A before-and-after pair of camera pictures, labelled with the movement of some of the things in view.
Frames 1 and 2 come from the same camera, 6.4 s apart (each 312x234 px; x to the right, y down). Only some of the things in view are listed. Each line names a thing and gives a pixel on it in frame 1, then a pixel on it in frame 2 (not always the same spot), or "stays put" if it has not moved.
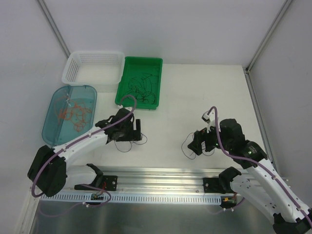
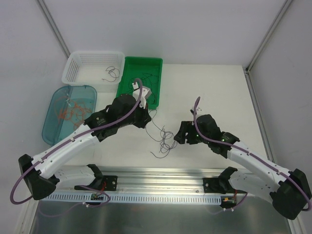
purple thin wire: x=133 y=142 -> x=113 y=72
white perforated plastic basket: x=94 y=68 stays put
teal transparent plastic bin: x=70 y=113 stays put
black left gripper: x=133 y=131 -> x=144 y=117
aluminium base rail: x=158 y=180 stays put
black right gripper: x=201 y=140 -> x=183 y=134
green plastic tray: x=141 y=78 stays put
